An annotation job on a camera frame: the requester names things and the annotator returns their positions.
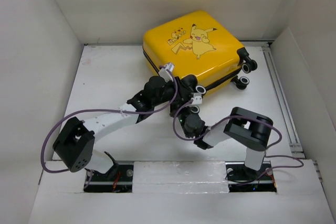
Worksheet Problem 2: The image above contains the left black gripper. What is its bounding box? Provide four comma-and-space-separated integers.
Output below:
153, 77, 194, 108

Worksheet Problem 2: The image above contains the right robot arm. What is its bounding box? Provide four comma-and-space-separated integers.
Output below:
173, 103, 274, 179

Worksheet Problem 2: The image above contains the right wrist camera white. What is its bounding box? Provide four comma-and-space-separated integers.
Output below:
190, 92, 203, 105

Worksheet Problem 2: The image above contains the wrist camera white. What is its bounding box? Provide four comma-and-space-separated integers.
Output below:
190, 92, 203, 105
158, 62, 174, 82

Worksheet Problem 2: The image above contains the white foam board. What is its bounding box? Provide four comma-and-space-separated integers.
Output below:
132, 161, 229, 194

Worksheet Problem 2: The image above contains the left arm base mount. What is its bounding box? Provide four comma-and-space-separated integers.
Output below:
83, 152, 134, 193

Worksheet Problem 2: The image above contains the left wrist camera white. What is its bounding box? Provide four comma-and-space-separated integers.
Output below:
158, 62, 174, 82

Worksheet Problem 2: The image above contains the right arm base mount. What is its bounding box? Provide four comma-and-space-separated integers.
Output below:
225, 162, 277, 193

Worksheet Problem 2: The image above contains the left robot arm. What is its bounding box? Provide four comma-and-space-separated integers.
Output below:
53, 74, 197, 180

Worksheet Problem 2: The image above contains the yellow hard-shell suitcase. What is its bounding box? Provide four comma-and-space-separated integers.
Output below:
142, 10, 258, 93

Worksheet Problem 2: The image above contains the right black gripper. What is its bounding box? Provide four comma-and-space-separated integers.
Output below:
169, 101, 194, 138

